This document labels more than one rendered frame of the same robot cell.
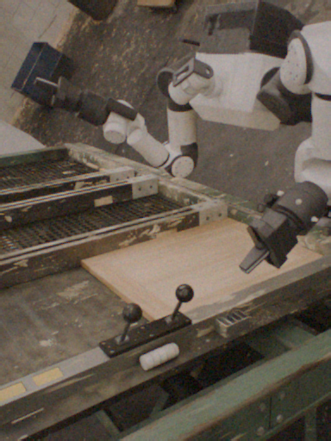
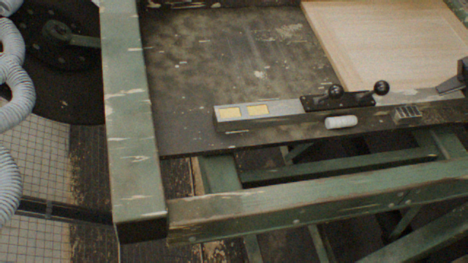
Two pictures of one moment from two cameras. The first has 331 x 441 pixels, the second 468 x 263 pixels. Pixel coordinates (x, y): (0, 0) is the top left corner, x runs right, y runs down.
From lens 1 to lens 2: 0.24 m
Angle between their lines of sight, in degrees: 32
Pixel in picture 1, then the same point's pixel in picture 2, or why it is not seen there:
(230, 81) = not seen: outside the picture
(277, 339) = (433, 137)
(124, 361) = (314, 116)
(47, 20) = not seen: outside the picture
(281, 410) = (412, 198)
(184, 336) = (364, 112)
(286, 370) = (430, 177)
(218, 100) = not seen: outside the picture
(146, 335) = (337, 103)
